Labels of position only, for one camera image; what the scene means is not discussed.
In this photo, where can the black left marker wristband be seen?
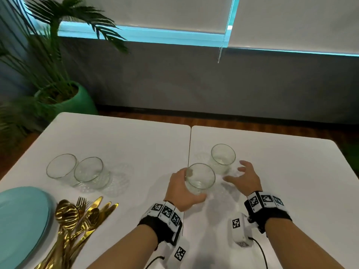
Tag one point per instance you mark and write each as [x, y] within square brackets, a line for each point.
[162, 226]

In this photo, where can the person's left hand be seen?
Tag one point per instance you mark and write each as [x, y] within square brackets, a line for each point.
[176, 190]

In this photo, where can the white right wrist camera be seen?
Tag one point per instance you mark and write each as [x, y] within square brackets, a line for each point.
[241, 229]

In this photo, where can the cyan lit window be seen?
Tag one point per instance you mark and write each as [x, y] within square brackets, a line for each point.
[168, 37]

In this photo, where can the white roller blind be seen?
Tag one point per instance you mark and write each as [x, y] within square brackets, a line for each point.
[154, 11]
[294, 22]

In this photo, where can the person's right hand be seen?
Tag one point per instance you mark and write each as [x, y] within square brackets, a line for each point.
[249, 179]

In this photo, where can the black right marker wristband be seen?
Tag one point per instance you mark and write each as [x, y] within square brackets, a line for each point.
[272, 215]

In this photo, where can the gold fork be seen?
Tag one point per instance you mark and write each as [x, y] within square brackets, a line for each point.
[82, 205]

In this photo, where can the black marker wristband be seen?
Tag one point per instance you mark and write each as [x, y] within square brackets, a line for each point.
[162, 226]
[272, 215]

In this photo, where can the green plant pot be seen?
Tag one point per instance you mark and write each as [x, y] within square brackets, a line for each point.
[78, 100]

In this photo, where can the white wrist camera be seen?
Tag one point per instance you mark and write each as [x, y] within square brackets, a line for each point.
[178, 253]
[241, 229]

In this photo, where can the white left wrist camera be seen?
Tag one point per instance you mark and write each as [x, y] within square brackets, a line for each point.
[178, 253]

